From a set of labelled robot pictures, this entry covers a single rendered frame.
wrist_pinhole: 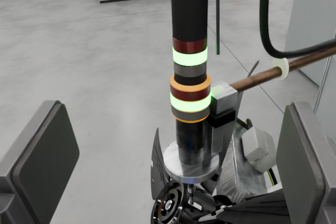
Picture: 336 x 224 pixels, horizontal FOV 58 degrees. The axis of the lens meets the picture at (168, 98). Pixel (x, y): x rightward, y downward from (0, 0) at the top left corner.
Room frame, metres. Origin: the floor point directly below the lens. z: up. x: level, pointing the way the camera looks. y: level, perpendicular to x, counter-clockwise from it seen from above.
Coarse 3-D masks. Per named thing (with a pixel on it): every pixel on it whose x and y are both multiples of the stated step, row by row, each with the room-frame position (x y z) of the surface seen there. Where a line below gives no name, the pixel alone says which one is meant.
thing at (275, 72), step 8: (328, 48) 0.37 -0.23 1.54; (304, 56) 0.35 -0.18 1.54; (312, 56) 0.36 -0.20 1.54; (320, 56) 0.36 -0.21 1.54; (328, 56) 0.37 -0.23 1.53; (288, 64) 0.34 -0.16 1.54; (296, 64) 0.34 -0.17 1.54; (304, 64) 0.35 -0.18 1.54; (264, 72) 0.32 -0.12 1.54; (272, 72) 0.32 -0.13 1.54; (280, 72) 0.33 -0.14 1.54; (288, 72) 0.33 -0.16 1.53; (240, 80) 0.31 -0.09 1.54; (248, 80) 0.31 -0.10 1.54; (256, 80) 0.31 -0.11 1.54; (264, 80) 0.31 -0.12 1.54; (240, 88) 0.30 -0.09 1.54; (248, 88) 0.30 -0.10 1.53
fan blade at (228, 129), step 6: (258, 60) 0.55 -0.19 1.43; (240, 96) 0.58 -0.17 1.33; (240, 102) 0.64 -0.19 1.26; (234, 108) 0.54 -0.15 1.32; (234, 120) 0.58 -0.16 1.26; (228, 126) 0.52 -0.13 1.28; (228, 132) 0.53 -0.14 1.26; (228, 138) 0.53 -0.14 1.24; (222, 144) 0.50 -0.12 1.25; (228, 144) 0.53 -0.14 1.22; (222, 150) 0.50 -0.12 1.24; (222, 156) 0.50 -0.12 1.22; (222, 162) 0.49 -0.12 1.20
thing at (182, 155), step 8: (176, 120) 0.27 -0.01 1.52; (176, 128) 0.27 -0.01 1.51; (184, 128) 0.26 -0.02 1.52; (192, 128) 0.25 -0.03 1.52; (200, 128) 0.26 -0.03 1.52; (176, 136) 0.27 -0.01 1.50; (184, 136) 0.26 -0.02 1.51; (192, 136) 0.25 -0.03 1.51; (200, 136) 0.26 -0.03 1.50; (184, 144) 0.26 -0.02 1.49; (192, 144) 0.25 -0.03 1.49; (200, 144) 0.26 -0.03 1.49; (184, 152) 0.26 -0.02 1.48; (192, 152) 0.26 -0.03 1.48; (200, 152) 0.26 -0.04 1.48; (184, 160) 0.26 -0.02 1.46; (192, 160) 0.26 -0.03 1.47; (200, 160) 0.26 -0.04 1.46
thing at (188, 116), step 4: (172, 108) 0.26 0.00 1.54; (208, 108) 0.26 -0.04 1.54; (172, 112) 0.26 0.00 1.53; (176, 112) 0.26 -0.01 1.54; (180, 112) 0.25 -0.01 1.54; (184, 112) 0.25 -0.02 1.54; (188, 112) 0.25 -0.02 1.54; (192, 112) 0.25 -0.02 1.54; (196, 112) 0.25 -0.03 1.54; (200, 112) 0.25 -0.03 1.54; (204, 112) 0.25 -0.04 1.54; (208, 112) 0.26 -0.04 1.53; (176, 116) 0.26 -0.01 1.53; (180, 116) 0.25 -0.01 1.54; (184, 116) 0.25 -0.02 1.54; (188, 116) 0.25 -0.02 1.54; (192, 116) 0.25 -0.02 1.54; (196, 116) 0.25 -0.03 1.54; (200, 116) 0.25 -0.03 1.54; (204, 116) 0.25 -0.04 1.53; (188, 120) 0.25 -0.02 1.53; (192, 120) 0.25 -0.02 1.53
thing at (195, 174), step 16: (224, 96) 0.28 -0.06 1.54; (224, 112) 0.27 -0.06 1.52; (208, 128) 0.27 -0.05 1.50; (176, 144) 0.29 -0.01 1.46; (208, 144) 0.27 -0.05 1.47; (176, 160) 0.26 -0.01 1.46; (208, 160) 0.26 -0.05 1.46; (176, 176) 0.24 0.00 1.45; (192, 176) 0.24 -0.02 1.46; (208, 176) 0.24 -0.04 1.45
